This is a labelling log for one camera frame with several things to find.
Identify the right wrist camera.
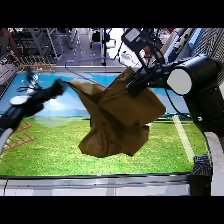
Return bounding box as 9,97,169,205
120,27,165,69

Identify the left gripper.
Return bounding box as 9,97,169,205
39,78,68,102

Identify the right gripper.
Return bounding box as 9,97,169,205
125,68,158,98

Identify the black cable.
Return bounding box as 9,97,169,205
164,87,190,120

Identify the person's forearm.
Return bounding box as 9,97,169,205
0,27,25,65

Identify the brown garment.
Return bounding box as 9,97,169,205
67,66,167,159

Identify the checked garment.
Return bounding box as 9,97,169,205
192,153,213,178

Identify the silver frame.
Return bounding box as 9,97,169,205
0,173,192,197

